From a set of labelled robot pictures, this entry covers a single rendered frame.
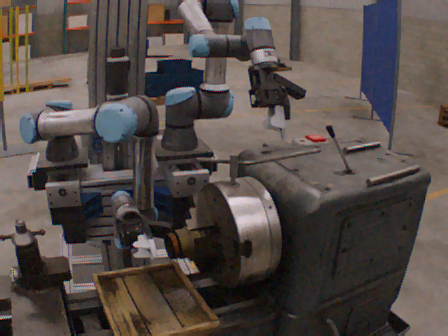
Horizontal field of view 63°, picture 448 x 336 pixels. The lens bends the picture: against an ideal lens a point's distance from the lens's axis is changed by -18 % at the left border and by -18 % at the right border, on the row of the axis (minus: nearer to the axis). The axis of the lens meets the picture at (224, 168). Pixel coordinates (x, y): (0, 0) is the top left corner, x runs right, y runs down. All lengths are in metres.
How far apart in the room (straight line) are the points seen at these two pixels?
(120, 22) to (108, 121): 0.63
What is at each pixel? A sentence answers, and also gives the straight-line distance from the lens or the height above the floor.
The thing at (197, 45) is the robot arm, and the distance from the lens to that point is 1.26.
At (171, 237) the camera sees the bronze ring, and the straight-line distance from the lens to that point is 1.17.
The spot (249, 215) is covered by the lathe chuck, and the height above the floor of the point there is 1.19.
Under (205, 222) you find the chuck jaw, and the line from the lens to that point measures 1.23.
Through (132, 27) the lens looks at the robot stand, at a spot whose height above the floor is 1.66.
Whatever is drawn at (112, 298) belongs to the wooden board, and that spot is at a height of 0.88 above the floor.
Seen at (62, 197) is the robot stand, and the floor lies 1.07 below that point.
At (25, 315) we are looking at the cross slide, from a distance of 1.16.
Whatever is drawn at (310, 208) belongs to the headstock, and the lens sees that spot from 1.11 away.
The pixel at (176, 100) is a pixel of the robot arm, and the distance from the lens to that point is 1.65.
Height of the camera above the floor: 1.70
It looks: 21 degrees down
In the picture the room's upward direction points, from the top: 2 degrees clockwise
